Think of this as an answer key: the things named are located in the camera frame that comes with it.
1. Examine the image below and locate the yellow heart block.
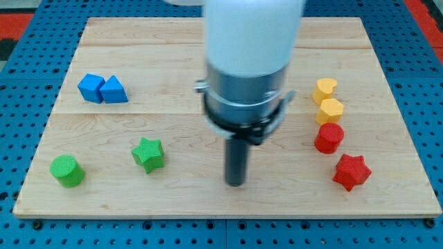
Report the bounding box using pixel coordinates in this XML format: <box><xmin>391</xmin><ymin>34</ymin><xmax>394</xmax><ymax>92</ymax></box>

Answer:
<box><xmin>312</xmin><ymin>77</ymin><xmax>338</xmax><ymax>105</ymax></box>

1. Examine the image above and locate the green cylinder block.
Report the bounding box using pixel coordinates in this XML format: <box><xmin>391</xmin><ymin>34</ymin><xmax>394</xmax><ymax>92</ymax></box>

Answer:
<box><xmin>49</xmin><ymin>154</ymin><xmax>85</xmax><ymax>188</ymax></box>

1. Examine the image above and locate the red star block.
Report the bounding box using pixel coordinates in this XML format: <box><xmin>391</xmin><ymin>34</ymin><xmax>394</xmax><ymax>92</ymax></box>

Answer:
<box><xmin>332</xmin><ymin>154</ymin><xmax>372</xmax><ymax>192</ymax></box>

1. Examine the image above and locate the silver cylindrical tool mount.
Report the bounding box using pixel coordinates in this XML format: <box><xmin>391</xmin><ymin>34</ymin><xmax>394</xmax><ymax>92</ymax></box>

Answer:
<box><xmin>195</xmin><ymin>63</ymin><xmax>295</xmax><ymax>145</ymax></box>

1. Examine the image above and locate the green star block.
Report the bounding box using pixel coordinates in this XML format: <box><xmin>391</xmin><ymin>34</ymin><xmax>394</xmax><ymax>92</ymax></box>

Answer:
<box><xmin>131</xmin><ymin>138</ymin><xmax>165</xmax><ymax>174</ymax></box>

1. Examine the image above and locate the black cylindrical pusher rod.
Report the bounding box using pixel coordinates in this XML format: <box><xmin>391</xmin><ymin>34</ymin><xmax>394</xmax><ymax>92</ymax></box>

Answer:
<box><xmin>225</xmin><ymin>139</ymin><xmax>249</xmax><ymax>187</ymax></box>

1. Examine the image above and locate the blue cube block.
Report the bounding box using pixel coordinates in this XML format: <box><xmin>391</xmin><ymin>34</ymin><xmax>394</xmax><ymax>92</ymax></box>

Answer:
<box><xmin>78</xmin><ymin>73</ymin><xmax>105</xmax><ymax>104</ymax></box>

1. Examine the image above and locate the red cylinder block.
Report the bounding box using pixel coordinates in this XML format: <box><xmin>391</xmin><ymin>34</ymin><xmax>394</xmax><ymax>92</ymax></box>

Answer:
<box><xmin>314</xmin><ymin>122</ymin><xmax>345</xmax><ymax>154</ymax></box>

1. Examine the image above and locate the yellow hexagon block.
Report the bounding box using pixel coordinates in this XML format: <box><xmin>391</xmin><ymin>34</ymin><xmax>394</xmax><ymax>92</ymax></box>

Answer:
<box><xmin>315</xmin><ymin>98</ymin><xmax>344</xmax><ymax>125</ymax></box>

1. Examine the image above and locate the blue triangular prism block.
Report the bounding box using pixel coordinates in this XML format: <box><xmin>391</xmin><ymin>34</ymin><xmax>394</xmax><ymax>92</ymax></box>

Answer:
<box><xmin>100</xmin><ymin>75</ymin><xmax>128</xmax><ymax>104</ymax></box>

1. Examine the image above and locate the wooden board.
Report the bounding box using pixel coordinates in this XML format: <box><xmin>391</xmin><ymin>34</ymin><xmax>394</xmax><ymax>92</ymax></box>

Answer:
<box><xmin>13</xmin><ymin>17</ymin><xmax>442</xmax><ymax>219</ymax></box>

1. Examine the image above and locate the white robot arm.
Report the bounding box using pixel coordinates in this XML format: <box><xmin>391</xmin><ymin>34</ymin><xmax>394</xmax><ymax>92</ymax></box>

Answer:
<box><xmin>195</xmin><ymin>0</ymin><xmax>305</xmax><ymax>187</ymax></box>

